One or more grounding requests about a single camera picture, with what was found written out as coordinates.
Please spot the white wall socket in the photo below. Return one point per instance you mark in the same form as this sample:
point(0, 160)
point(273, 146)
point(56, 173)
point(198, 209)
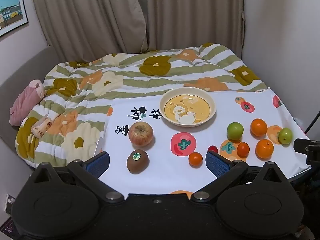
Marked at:
point(10, 203)

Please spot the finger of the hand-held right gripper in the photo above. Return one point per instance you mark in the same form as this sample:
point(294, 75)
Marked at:
point(302, 145)

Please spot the red cherry tomato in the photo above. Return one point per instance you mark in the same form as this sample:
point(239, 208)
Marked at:
point(213, 149)

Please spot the brown kiwi with green sticker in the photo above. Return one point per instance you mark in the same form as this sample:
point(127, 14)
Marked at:
point(137, 161)

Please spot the pink plush pillow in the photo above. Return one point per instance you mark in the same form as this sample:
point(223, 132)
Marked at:
point(25, 102)

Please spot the green round fruit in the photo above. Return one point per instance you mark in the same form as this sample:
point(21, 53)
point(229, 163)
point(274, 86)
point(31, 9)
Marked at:
point(235, 130)
point(285, 136)

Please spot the grey padded headboard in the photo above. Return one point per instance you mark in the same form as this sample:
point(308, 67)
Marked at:
point(22, 70)

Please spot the red apple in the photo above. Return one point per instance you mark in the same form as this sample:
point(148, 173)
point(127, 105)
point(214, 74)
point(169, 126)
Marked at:
point(141, 133)

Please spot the white fruit-print tablecloth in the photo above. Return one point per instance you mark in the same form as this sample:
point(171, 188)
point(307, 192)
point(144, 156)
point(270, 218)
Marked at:
point(165, 177)

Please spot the floral striped blanket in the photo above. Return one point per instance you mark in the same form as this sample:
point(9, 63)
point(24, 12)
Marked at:
point(100, 80)

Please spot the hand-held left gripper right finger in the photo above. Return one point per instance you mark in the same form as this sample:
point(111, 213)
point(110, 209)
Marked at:
point(216, 163)

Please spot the small mandarin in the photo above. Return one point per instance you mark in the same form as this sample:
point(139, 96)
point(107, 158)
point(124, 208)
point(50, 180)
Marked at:
point(243, 149)
point(195, 159)

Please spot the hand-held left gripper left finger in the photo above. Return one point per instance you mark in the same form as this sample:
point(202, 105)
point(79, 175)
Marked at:
point(98, 163)

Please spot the large orange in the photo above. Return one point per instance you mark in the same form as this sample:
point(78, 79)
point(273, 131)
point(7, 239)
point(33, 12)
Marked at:
point(258, 127)
point(264, 148)

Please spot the framed wall picture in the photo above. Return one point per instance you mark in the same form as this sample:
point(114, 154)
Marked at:
point(11, 10)

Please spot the small patterned tissue packet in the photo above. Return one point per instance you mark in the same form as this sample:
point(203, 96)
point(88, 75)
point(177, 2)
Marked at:
point(41, 128)

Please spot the cream plate with duck print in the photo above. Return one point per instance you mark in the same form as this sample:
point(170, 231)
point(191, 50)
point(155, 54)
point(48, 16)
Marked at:
point(188, 106)

